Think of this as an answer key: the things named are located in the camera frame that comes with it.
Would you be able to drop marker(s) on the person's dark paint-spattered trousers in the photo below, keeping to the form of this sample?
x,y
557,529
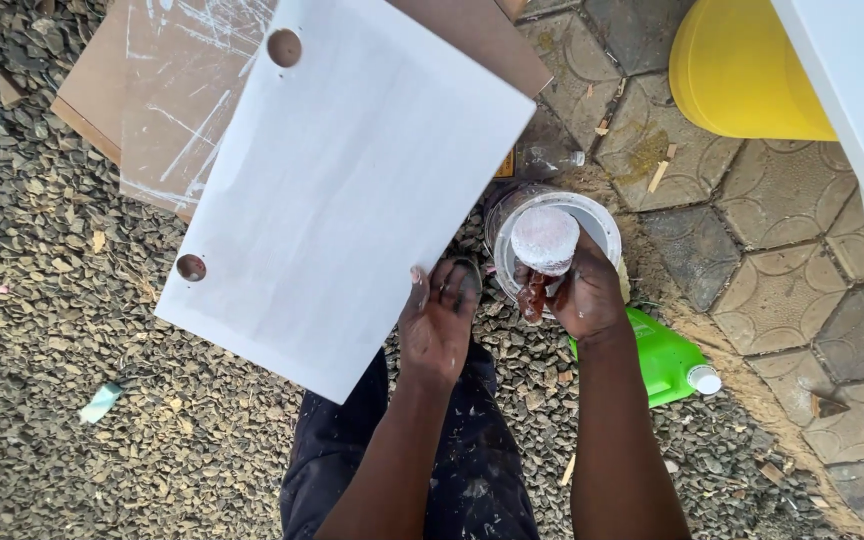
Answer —
x,y
469,465

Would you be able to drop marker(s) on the brown paint-streaked board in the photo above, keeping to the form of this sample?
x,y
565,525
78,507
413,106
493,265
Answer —
x,y
169,97

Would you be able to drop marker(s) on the green plastic jerrycan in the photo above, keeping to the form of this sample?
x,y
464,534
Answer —
x,y
661,360

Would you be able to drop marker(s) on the white painted board with holes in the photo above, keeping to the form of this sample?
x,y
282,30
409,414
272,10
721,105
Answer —
x,y
342,195

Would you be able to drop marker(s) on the yellow plastic bucket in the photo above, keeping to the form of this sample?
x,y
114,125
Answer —
x,y
739,71

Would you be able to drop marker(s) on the person's left hand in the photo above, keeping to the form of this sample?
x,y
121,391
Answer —
x,y
436,330

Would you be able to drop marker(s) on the white paint bucket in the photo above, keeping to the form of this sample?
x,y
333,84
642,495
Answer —
x,y
552,240

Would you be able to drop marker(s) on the person's right fingers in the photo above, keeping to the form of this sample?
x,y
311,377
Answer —
x,y
533,296

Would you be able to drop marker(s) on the white cabinet panel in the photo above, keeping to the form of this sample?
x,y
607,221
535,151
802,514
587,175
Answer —
x,y
859,112

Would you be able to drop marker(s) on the person's right hand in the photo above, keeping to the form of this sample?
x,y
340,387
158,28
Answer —
x,y
589,296

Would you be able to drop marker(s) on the light blue paper scrap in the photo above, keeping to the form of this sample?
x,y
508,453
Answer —
x,y
100,403

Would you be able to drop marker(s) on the clear plastic bottle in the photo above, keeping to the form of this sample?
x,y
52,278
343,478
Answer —
x,y
544,157

